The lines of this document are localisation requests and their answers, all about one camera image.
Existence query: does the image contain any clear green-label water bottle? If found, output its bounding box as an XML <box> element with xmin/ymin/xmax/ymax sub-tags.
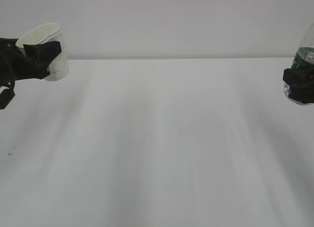
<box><xmin>283</xmin><ymin>25</ymin><xmax>314</xmax><ymax>106</ymax></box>

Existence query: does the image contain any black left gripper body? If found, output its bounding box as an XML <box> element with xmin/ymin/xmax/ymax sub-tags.
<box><xmin>0</xmin><ymin>38</ymin><xmax>42</xmax><ymax>86</ymax></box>

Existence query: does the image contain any white paper cup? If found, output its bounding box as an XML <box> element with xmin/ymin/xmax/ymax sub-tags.
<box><xmin>16</xmin><ymin>23</ymin><xmax>69</xmax><ymax>82</ymax></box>

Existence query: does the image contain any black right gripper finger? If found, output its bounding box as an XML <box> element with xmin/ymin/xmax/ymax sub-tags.
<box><xmin>283</xmin><ymin>68</ymin><xmax>314</xmax><ymax>105</ymax></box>

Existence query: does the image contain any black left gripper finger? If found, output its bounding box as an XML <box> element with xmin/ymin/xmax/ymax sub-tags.
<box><xmin>23</xmin><ymin>41</ymin><xmax>62</xmax><ymax>79</ymax></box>

